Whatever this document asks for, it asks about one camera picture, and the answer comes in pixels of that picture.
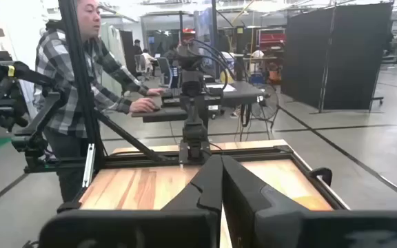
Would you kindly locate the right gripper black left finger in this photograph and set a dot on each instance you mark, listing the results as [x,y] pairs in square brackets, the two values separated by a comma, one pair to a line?
[133,227]

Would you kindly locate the black partition screen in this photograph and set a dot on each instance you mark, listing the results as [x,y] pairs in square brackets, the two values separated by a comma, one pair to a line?
[340,55]

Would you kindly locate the grey office chair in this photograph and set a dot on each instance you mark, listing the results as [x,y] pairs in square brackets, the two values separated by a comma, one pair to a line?
[164,70]

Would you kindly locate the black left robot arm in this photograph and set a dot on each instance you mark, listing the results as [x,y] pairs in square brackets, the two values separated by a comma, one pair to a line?
[194,131]

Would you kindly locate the black floor fan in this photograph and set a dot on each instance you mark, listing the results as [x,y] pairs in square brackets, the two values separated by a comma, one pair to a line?
[264,103]

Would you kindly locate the black laptop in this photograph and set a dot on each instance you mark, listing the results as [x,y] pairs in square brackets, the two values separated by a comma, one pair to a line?
[172,96]

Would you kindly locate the red tool cabinet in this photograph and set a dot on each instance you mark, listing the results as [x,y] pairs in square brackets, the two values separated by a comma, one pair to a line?
[272,39]

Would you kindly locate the black aluminium frame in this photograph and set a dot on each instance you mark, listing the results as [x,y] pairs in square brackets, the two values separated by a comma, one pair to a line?
[81,69]

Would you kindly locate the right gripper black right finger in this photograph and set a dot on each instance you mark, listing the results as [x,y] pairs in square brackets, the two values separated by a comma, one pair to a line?
[322,229]

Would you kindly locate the person's hand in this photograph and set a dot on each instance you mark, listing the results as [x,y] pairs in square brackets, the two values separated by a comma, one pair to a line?
[156,91]
[145,105]

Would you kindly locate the person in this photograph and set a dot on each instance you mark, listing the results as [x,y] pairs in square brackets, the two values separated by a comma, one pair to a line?
[137,46]
[64,86]
[147,56]

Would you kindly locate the white paper sheet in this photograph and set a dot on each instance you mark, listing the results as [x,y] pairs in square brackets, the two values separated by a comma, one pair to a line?
[222,87]

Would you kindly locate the black desk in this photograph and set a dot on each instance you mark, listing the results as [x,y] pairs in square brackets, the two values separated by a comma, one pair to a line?
[240,94]

